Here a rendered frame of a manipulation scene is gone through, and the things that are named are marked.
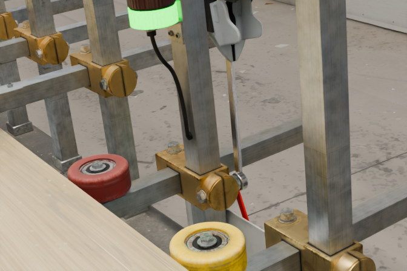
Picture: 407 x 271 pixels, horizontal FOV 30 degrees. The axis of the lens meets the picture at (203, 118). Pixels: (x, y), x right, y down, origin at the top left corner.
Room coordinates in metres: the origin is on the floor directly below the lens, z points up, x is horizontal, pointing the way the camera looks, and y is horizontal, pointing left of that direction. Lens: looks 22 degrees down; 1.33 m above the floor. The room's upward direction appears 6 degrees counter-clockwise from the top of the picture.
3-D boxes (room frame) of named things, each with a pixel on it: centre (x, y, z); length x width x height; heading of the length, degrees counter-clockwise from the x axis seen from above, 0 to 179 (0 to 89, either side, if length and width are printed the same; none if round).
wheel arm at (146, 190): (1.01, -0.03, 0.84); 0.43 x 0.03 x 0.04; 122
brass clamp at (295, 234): (0.75, -0.11, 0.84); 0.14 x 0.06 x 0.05; 32
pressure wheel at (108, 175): (0.90, 0.14, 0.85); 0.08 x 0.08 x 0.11
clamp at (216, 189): (0.96, 0.02, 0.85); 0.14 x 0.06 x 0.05; 32
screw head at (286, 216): (0.79, -0.09, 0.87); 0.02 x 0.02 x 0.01
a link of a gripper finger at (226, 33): (0.97, -0.05, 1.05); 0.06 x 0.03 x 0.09; 32
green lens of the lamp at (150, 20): (0.91, 0.05, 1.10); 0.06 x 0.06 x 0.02
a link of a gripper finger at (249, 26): (0.99, -0.07, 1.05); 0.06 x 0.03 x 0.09; 32
